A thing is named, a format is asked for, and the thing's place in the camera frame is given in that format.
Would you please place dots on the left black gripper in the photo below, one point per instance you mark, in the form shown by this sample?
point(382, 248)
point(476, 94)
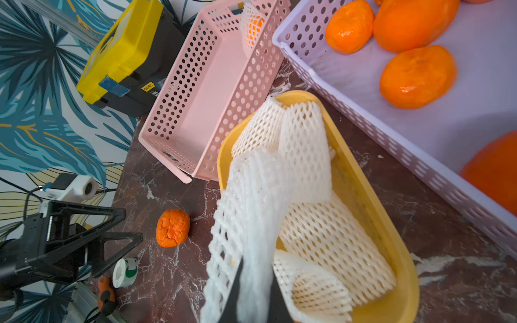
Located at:
point(32, 250)

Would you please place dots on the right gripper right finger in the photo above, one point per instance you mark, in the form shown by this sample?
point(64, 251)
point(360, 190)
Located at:
point(278, 311)

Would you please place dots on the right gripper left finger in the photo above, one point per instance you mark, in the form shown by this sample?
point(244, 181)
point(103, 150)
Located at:
point(229, 314)

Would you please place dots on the white foam net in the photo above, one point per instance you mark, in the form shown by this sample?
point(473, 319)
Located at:
point(248, 219)
point(304, 145)
point(311, 293)
point(328, 235)
point(263, 130)

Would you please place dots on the netted orange end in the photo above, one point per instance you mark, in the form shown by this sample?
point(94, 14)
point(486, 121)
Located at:
point(416, 78)

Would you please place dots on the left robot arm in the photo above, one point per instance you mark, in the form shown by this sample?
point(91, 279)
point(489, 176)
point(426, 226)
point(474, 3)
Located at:
point(10, 234)

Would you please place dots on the white tape roll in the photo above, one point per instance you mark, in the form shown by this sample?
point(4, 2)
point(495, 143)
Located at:
point(125, 272)

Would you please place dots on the yellow plastic tub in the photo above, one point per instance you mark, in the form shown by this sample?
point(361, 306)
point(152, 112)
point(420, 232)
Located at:
point(351, 186)

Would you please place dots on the yellow black toolbox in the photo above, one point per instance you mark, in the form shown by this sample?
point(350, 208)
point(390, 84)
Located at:
point(128, 68)

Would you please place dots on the pink perforated basket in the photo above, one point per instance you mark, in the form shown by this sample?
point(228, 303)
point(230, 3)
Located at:
point(212, 86)

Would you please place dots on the purple perforated basket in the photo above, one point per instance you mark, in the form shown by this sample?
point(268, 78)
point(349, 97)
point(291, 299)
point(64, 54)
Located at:
point(434, 142)

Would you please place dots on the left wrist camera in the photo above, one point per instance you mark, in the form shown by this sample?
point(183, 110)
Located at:
point(72, 188)

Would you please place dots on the aluminium front rail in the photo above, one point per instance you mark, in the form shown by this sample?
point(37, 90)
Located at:
point(83, 300)

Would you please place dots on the left aluminium corner post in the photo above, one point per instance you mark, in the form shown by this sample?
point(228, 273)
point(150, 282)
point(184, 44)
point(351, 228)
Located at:
point(62, 20)

